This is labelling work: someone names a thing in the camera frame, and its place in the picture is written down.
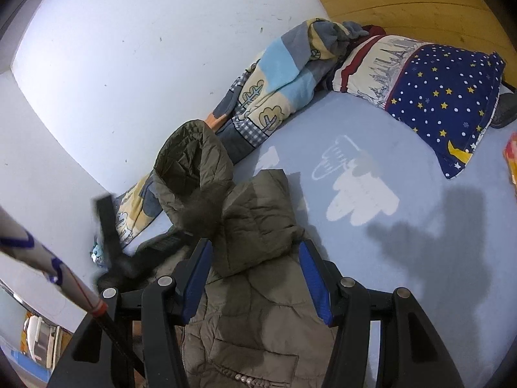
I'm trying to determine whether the dark red cloth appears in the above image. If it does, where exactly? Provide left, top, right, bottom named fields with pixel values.
left=359, top=24, right=388, bottom=39

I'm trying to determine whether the white orange object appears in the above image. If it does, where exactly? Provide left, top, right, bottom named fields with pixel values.
left=20, top=314, right=62, bottom=369

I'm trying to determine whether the olive puffer jacket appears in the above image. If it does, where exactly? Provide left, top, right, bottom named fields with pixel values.
left=121, top=119, right=344, bottom=388

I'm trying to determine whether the patchwork fleece blanket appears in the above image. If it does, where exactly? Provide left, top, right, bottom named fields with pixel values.
left=113, top=18, right=364, bottom=247

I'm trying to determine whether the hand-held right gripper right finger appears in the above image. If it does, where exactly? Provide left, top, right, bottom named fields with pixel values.
left=298, top=239, right=465, bottom=388

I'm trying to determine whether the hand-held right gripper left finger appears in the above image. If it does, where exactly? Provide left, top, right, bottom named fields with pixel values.
left=48, top=238, right=215, bottom=388

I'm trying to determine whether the light blue bed sheet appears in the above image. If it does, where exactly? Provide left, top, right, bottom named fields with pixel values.
left=121, top=89, right=517, bottom=388

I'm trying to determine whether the dark grey object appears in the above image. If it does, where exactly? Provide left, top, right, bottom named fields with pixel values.
left=489, top=91, right=517, bottom=130

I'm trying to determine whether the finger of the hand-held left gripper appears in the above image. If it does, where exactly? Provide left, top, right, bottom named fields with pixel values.
left=94, top=195, right=140, bottom=288

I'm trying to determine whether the orange yellow object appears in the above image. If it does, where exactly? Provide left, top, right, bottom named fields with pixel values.
left=502, top=131, right=517, bottom=187

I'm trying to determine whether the navy star print pillow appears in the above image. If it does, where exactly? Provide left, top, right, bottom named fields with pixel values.
left=331, top=34, right=507, bottom=180

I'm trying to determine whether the wooden headboard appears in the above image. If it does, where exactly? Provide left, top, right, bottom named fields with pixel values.
left=315, top=0, right=517, bottom=85

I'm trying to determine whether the white blue patterned stick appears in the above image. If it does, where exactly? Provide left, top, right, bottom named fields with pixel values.
left=0, top=205, right=144, bottom=374

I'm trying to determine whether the small teal object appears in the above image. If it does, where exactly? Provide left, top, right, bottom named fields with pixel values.
left=89, top=238, right=108, bottom=268

